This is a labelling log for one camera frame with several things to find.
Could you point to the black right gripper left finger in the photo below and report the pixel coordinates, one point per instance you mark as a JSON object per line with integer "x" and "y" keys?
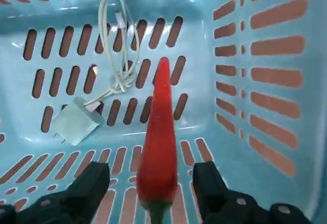
{"x": 76, "y": 198}

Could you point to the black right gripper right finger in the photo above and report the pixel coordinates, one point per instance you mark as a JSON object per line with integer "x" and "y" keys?
{"x": 219, "y": 203}

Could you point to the orange toy carrot green leaves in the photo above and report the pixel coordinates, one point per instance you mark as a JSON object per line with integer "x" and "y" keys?
{"x": 158, "y": 145}

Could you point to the blue slotted plastic basket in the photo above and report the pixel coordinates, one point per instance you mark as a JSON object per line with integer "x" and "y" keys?
{"x": 204, "y": 86}

